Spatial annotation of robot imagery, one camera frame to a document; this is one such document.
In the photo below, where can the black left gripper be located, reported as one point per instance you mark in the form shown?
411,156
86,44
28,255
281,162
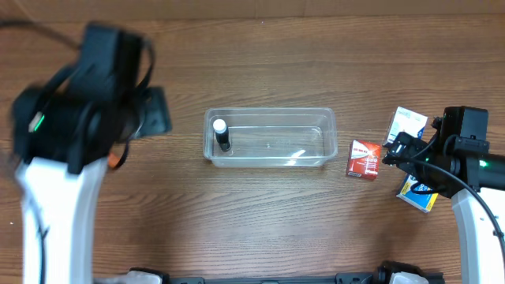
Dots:
156,111

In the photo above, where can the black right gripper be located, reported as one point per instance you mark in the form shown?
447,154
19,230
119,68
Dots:
400,149

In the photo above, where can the white bandage box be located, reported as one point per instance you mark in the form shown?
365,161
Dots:
407,121

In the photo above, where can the orange tube white cap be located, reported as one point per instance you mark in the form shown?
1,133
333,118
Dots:
112,160

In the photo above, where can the black tube white cap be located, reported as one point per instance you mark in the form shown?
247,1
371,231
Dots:
222,134

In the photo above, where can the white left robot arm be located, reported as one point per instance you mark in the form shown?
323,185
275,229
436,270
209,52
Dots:
63,135

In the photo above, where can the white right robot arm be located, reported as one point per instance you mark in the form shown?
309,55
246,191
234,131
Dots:
457,164

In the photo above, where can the clear plastic container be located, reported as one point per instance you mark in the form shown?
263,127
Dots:
272,136

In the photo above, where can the blue Vicks VapoDrops box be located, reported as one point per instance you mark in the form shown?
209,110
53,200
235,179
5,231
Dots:
422,202

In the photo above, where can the red medicine box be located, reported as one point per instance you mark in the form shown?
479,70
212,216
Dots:
364,160

